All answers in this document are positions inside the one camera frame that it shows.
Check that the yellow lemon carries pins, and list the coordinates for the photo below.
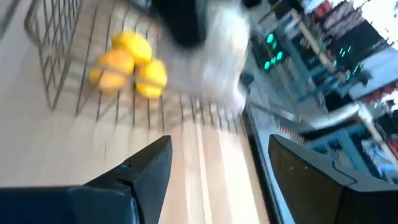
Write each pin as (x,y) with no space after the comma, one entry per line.
(152,77)
(132,46)

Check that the white garlic bulb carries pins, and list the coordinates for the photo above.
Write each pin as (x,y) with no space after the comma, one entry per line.
(220,53)

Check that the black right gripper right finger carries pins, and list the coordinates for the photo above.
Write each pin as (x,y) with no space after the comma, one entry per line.
(311,193)

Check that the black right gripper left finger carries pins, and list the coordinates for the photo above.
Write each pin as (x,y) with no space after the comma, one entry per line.
(140,186)

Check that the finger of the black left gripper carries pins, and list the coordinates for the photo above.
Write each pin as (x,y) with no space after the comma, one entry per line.
(182,21)

